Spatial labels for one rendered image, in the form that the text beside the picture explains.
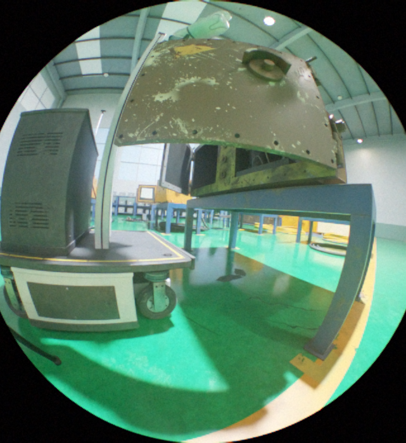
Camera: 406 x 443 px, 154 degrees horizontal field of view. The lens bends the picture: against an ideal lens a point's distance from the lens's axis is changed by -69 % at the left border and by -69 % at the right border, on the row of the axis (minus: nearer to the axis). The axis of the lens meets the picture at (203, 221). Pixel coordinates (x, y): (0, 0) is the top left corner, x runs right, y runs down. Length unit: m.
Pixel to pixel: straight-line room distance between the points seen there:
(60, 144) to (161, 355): 0.79
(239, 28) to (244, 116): 8.70
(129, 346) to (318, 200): 0.87
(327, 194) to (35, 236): 1.01
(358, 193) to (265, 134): 0.35
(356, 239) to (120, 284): 0.75
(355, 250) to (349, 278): 0.09
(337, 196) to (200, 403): 0.75
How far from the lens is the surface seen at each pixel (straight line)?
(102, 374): 0.58
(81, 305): 0.57
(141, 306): 0.67
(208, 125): 0.39
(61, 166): 0.58
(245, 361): 0.62
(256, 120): 0.42
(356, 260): 0.56
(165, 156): 1.18
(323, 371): 0.70
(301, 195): 0.65
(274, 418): 0.55
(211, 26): 1.12
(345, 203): 0.57
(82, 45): 11.27
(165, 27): 9.32
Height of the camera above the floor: 0.49
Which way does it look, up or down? 3 degrees down
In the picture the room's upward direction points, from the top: 5 degrees clockwise
